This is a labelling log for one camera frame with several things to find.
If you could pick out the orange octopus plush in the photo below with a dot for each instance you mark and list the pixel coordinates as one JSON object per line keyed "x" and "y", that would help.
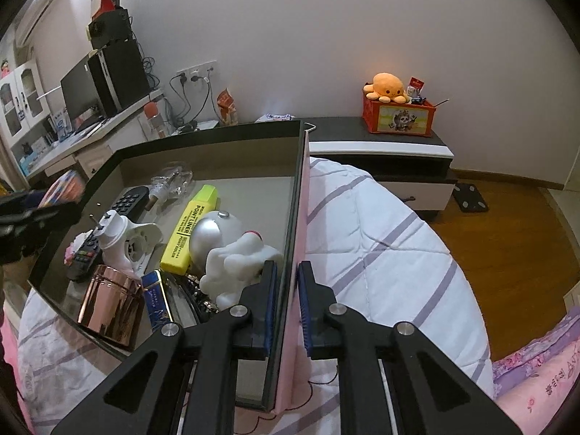
{"x": 387, "y": 86}

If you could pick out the white plug adapter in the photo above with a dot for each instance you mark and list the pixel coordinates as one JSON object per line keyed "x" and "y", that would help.
{"x": 136, "y": 240}

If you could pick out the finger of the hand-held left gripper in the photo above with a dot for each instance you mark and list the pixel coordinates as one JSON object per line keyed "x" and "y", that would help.
{"x": 59, "y": 215}

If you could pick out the rose gold tin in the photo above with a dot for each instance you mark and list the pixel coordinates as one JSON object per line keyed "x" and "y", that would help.
{"x": 108, "y": 303}

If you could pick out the small red white packet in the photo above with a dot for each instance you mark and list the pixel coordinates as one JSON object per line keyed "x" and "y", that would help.
{"x": 416, "y": 87}

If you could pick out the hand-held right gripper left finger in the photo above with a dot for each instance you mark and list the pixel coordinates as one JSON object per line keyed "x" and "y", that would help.
{"x": 271, "y": 308}

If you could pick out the yellow highlighter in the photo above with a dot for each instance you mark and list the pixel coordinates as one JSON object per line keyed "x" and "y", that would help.
{"x": 190, "y": 226}

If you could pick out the white desk with drawers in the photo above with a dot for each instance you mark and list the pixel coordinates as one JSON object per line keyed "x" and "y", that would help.
{"x": 90, "y": 145}

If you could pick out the white crumpled packet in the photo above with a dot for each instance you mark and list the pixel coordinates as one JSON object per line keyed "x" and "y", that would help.
{"x": 274, "y": 117}

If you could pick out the black remote control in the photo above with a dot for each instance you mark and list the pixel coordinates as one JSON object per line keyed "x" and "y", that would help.
{"x": 129, "y": 199}

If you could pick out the colourful printed object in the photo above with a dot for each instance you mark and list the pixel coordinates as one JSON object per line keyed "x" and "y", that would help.
{"x": 63, "y": 188}

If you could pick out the black computer tower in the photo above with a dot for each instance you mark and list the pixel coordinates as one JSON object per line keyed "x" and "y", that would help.
{"x": 122, "y": 77}

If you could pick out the black floor scale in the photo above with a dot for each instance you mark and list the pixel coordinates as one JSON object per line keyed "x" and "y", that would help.
{"x": 471, "y": 197}

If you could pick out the white silver dome toy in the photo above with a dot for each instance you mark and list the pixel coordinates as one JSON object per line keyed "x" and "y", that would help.
{"x": 208, "y": 235}

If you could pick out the red printed crate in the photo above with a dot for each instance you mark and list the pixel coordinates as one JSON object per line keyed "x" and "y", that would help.
{"x": 398, "y": 118}

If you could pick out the white air conditioner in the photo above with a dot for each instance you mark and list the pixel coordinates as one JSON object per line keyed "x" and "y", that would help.
{"x": 38, "y": 13}

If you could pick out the white wall socket strip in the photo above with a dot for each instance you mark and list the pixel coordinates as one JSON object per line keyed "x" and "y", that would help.
{"x": 197, "y": 71}

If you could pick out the pink cloth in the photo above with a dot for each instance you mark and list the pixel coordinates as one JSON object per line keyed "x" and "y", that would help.
{"x": 25, "y": 394}

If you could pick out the black computer monitor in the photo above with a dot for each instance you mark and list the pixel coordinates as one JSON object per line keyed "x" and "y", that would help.
{"x": 79, "y": 90}

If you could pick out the pink storage box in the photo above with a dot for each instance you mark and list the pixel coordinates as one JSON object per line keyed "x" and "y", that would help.
{"x": 235, "y": 163}

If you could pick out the orange snack bag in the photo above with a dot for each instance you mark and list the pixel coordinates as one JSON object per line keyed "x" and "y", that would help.
{"x": 227, "y": 108}

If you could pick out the white animal figurine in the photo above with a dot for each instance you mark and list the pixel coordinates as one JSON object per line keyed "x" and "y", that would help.
{"x": 235, "y": 258}

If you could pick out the blue white box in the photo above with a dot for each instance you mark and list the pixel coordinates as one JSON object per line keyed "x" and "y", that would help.
{"x": 63, "y": 127}

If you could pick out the pink printed blanket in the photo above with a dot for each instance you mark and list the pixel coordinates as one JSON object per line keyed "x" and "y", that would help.
{"x": 543, "y": 380}

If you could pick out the black and white low cabinet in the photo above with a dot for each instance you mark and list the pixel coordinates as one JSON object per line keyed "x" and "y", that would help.
{"x": 408, "y": 149}

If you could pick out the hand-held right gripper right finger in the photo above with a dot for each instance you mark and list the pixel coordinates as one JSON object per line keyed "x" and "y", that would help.
{"x": 302, "y": 312}

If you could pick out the black speaker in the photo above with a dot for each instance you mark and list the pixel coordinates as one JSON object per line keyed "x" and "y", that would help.
{"x": 111, "y": 29}

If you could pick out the blue small packet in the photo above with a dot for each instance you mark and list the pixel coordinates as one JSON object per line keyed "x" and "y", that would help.
{"x": 156, "y": 299}

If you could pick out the white glass-door cabinet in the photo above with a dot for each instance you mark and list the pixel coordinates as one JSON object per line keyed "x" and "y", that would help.
{"x": 20, "y": 104}

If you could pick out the clear plastic bag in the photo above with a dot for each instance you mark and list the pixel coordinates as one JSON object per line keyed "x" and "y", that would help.
{"x": 172, "y": 183}

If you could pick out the red cardboard box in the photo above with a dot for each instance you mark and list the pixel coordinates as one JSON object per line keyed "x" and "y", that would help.
{"x": 103, "y": 2}

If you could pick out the clear bottle with orange cap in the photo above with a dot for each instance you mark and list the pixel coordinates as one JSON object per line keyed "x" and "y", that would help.
{"x": 154, "y": 120}

